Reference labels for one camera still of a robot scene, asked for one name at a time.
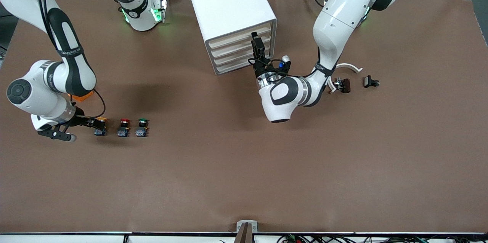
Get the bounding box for yellow push button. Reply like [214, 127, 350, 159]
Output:
[94, 117, 108, 137]

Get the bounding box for red push button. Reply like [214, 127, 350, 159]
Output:
[117, 118, 131, 138]

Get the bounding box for green push button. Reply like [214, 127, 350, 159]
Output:
[136, 118, 150, 138]

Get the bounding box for small brown component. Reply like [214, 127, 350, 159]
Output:
[334, 77, 351, 94]

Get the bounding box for white curved plastic piece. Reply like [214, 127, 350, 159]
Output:
[328, 63, 363, 95]

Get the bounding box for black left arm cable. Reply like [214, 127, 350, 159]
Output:
[248, 58, 286, 69]

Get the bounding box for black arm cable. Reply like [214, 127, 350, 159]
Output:
[248, 58, 286, 69]
[35, 0, 106, 120]

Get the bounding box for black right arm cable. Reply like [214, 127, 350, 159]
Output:
[35, 0, 106, 120]

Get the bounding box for orange button enclosure box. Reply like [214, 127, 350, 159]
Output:
[69, 90, 95, 102]

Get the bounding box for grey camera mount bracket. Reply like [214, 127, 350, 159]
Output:
[236, 219, 258, 243]

